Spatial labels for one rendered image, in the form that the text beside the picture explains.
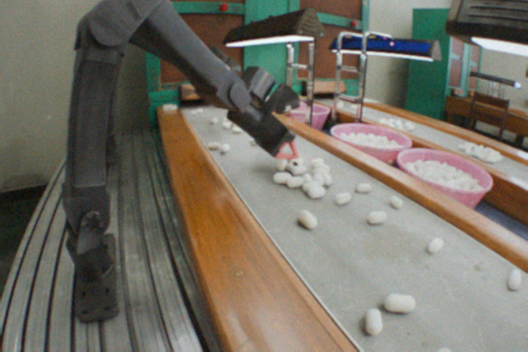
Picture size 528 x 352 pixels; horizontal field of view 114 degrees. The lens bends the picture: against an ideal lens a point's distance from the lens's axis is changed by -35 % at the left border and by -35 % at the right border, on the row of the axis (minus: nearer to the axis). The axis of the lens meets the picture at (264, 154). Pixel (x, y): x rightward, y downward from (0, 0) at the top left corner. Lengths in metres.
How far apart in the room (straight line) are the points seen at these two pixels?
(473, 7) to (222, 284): 0.42
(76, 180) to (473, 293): 0.54
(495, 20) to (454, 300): 0.33
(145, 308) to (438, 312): 0.38
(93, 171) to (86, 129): 0.06
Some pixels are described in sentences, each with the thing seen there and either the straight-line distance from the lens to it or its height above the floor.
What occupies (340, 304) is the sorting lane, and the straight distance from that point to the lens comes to 0.32.
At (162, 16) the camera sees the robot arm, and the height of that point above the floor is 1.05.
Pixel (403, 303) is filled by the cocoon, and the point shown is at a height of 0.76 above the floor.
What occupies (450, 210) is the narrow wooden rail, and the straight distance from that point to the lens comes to 0.52.
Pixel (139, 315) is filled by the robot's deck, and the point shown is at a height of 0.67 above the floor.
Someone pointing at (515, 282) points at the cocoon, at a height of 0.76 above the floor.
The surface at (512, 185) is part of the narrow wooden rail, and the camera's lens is 0.81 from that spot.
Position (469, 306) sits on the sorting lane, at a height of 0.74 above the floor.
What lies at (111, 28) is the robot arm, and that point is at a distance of 0.35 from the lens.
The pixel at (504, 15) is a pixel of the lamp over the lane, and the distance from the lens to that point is 0.34.
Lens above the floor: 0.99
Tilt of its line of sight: 21 degrees down
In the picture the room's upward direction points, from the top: 1 degrees clockwise
